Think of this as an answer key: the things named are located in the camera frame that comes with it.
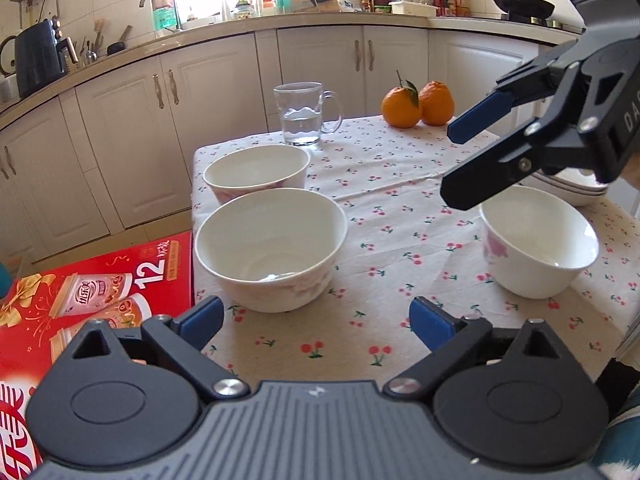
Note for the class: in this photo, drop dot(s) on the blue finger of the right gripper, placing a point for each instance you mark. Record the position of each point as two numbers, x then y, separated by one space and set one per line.
533 81
550 143

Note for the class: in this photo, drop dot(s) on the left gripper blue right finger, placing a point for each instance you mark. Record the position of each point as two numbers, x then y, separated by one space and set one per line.
454 343

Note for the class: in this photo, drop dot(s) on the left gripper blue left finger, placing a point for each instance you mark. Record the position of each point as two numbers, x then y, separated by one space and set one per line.
177 343

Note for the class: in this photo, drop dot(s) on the small white floral bowl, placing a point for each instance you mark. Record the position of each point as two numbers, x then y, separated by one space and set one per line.
535 244

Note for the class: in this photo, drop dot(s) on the large white floral bowl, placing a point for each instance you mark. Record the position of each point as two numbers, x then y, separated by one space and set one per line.
273 251

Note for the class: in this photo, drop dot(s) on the medium white floral bowl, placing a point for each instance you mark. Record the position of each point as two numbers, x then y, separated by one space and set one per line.
257 169

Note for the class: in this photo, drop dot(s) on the white kitchen cabinets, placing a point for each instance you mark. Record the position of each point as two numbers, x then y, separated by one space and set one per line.
112 147

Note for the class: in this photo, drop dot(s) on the white plate stack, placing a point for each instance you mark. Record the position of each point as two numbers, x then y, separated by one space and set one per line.
569 185

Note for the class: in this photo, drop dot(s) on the black frying pan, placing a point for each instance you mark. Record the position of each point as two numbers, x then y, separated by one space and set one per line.
526 9

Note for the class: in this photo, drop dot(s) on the cherry print tablecloth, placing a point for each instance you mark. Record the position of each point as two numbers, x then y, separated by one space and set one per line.
404 242

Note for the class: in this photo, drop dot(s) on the orange without leaf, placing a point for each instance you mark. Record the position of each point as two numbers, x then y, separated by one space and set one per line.
437 104

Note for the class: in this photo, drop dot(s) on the red drink carton box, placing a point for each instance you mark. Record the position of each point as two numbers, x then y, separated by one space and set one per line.
42 312

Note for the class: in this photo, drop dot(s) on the orange with leaf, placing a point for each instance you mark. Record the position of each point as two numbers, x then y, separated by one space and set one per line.
401 107

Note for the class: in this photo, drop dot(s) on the white rectangular tray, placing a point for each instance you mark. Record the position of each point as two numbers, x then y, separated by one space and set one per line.
413 9

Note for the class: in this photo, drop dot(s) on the glass mug with water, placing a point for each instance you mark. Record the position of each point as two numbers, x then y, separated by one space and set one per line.
300 106

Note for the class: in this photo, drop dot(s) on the black air fryer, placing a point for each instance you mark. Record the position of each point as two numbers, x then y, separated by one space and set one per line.
39 57

